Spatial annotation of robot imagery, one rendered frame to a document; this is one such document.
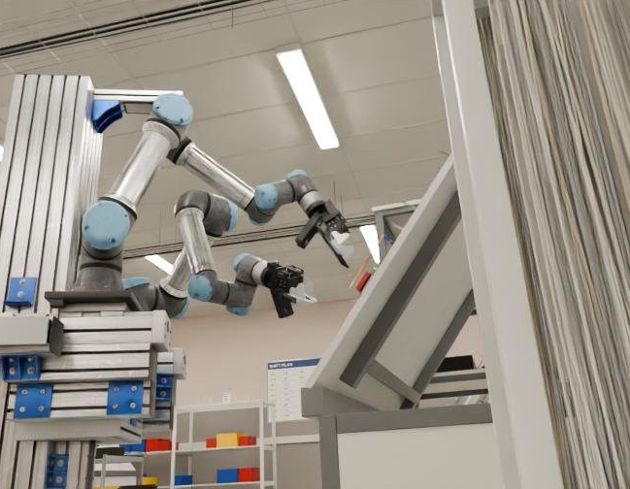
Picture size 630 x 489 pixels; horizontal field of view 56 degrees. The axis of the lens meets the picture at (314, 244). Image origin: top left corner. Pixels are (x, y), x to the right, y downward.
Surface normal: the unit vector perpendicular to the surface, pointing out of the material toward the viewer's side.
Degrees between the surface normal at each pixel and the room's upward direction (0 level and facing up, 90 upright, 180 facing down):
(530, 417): 90
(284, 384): 90
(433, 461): 90
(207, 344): 90
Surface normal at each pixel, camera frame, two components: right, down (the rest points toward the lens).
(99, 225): 0.31, -0.25
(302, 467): -0.24, -0.35
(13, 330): 0.11, -0.37
